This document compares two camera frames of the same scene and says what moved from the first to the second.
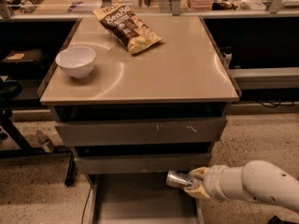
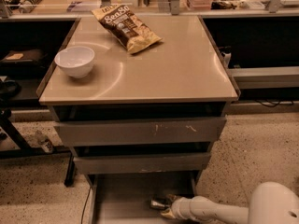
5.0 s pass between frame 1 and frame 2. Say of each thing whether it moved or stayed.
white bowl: stayed
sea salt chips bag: stayed
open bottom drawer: stayed
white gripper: moved
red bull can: moved
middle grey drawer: stayed
